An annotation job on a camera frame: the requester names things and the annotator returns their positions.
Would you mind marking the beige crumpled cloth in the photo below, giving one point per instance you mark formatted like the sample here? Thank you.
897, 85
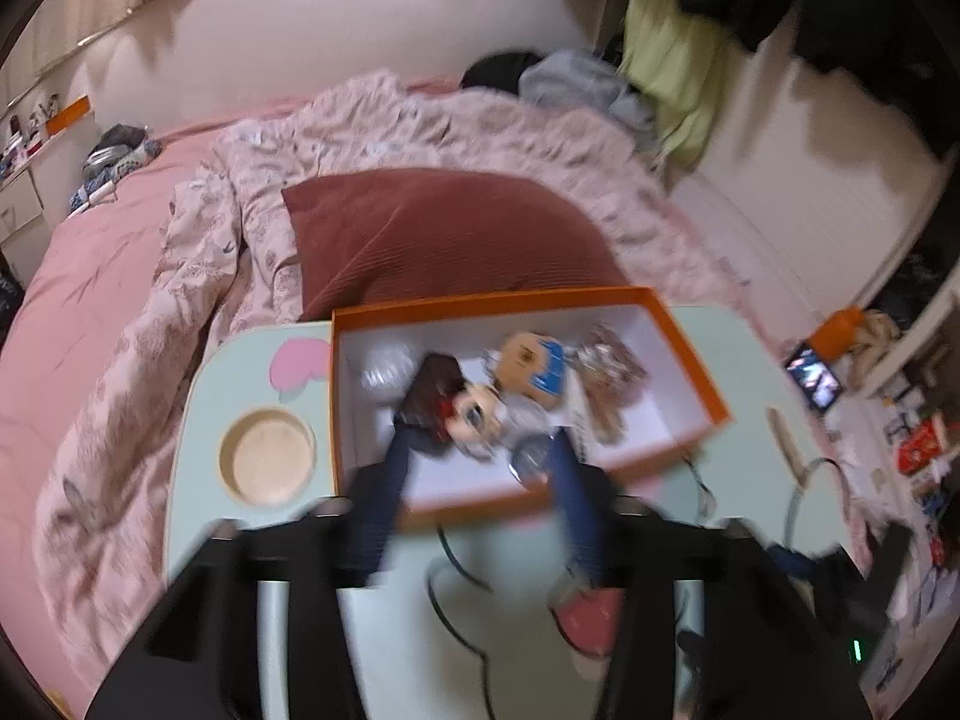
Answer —
877, 334

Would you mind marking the brown drink carton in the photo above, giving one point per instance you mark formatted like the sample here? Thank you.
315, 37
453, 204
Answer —
611, 375

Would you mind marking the black garment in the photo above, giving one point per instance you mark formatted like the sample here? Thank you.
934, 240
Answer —
499, 71

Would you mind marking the patterned grey blue clothes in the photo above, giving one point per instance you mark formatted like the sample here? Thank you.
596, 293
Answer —
112, 161

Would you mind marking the black bag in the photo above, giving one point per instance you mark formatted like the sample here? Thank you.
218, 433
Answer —
9, 289

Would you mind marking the dark hanging clothes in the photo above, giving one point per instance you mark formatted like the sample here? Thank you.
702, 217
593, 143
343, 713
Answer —
825, 0

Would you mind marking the black zip pouch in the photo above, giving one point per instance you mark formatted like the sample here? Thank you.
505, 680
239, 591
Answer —
431, 390

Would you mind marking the white padded headboard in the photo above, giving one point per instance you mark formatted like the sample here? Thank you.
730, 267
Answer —
300, 30

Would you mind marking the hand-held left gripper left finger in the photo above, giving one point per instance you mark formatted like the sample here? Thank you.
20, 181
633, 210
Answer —
379, 517

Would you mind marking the light green cloth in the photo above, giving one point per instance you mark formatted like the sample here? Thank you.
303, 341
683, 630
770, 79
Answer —
675, 60

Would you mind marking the pink floral quilt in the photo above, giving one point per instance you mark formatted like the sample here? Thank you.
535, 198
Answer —
225, 187

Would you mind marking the white slatted cabinet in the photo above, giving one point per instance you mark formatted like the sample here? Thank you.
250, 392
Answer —
795, 180

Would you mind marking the mouse plush toy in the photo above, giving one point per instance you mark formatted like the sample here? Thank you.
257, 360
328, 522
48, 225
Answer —
476, 412

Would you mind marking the small orange shelf box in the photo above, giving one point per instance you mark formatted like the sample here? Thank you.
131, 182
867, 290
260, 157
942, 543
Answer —
69, 116

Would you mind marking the tablet with lit screen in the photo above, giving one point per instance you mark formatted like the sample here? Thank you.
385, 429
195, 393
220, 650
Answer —
814, 379

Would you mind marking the orange cardboard box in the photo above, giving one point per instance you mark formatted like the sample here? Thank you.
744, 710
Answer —
465, 334

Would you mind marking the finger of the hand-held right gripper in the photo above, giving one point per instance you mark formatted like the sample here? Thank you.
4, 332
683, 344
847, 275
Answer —
795, 562

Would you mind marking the pink bed sheet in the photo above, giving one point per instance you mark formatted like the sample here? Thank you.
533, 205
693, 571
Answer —
97, 255

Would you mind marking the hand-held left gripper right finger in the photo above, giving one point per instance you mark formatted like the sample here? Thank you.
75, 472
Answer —
581, 517

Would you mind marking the maroon ribbed pillow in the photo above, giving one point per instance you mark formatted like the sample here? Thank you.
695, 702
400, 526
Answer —
435, 240

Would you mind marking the mint green lap table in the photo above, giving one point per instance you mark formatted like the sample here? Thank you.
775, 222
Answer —
225, 390

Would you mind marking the red snack packet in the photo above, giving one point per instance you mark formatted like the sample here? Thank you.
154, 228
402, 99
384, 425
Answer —
921, 446

